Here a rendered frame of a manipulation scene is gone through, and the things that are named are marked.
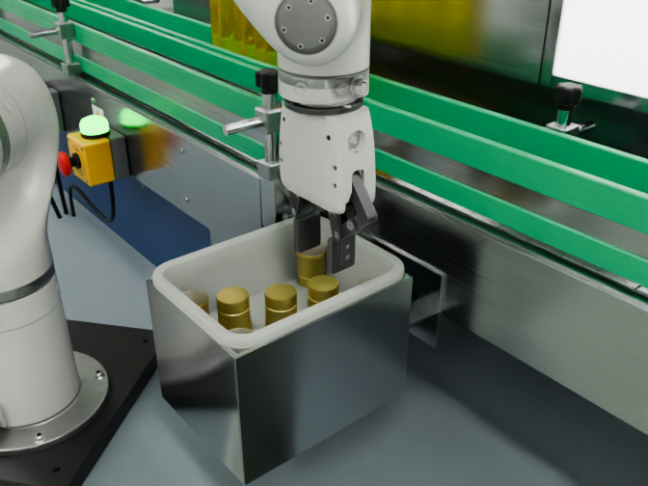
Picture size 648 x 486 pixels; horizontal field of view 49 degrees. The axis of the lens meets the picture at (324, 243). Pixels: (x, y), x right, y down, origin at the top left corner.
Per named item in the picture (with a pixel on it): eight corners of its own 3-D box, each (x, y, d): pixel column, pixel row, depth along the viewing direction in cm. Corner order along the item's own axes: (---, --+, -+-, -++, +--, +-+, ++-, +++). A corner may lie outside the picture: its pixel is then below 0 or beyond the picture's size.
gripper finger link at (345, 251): (373, 215, 69) (370, 274, 72) (351, 203, 71) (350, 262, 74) (348, 224, 67) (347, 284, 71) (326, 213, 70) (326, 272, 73)
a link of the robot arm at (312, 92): (391, 67, 65) (391, 100, 66) (329, 49, 71) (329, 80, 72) (319, 85, 60) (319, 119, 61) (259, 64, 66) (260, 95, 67)
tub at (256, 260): (411, 335, 78) (416, 265, 74) (239, 424, 66) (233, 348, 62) (312, 271, 90) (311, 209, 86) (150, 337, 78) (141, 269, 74)
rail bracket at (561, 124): (593, 196, 81) (616, 79, 75) (557, 213, 77) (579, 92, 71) (563, 185, 84) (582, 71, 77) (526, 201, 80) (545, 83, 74)
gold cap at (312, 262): (296, 241, 85) (296, 273, 87) (295, 256, 82) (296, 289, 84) (326, 241, 85) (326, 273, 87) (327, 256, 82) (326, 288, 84)
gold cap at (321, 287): (320, 330, 77) (320, 295, 74) (300, 315, 79) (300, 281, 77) (345, 317, 79) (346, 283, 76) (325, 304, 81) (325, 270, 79)
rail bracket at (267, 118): (350, 158, 89) (352, 57, 83) (235, 194, 80) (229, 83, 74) (335, 151, 91) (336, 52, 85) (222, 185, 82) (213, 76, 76)
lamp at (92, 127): (115, 135, 114) (112, 117, 112) (88, 142, 111) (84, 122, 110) (102, 127, 117) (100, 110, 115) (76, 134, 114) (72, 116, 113)
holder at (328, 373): (437, 373, 85) (448, 260, 78) (244, 486, 70) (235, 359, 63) (343, 310, 97) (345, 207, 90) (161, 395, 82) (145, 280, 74)
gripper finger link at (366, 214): (388, 197, 65) (368, 236, 69) (337, 142, 68) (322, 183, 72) (378, 200, 64) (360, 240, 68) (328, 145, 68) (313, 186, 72)
